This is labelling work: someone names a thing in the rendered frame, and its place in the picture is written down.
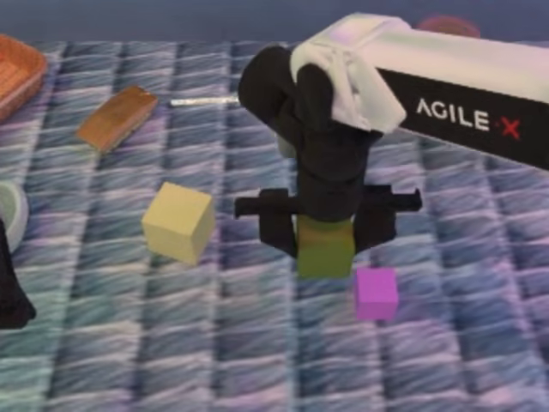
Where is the yellow cube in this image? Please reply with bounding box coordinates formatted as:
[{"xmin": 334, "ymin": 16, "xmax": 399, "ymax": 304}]
[{"xmin": 141, "ymin": 180, "xmax": 215, "ymax": 265}]

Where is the brown wooden slab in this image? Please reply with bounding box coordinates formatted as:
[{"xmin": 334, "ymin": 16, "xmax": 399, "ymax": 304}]
[{"xmin": 75, "ymin": 84, "xmax": 159, "ymax": 154}]

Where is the magenta cube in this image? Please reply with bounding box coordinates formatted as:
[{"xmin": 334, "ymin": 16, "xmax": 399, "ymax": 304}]
[{"xmin": 354, "ymin": 266, "xmax": 400, "ymax": 321}]

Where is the red round object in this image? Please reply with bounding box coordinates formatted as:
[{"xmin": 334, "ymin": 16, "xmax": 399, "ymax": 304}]
[{"xmin": 414, "ymin": 15, "xmax": 482, "ymax": 39}]

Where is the blue woven table mat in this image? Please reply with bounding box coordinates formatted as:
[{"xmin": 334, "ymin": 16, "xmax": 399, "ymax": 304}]
[{"xmin": 0, "ymin": 39, "xmax": 549, "ymax": 412}]

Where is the thin silver rod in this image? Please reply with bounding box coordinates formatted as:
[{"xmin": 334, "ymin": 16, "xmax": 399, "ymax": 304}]
[{"xmin": 169, "ymin": 96, "xmax": 240, "ymax": 107}]

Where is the green cube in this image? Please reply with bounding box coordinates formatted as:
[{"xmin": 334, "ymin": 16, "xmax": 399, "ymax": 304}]
[{"xmin": 295, "ymin": 214, "xmax": 356, "ymax": 279}]

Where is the orange woven basket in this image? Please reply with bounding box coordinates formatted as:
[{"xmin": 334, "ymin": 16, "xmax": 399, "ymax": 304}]
[{"xmin": 0, "ymin": 33, "xmax": 48, "ymax": 122}]

